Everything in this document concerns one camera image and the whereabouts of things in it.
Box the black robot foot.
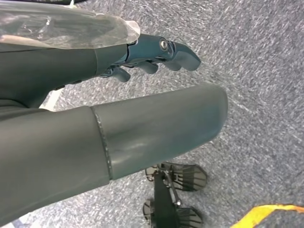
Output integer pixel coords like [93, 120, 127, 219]
[143, 162, 208, 228]

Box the yellow floor tape outline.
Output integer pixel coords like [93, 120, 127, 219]
[230, 204, 304, 228]

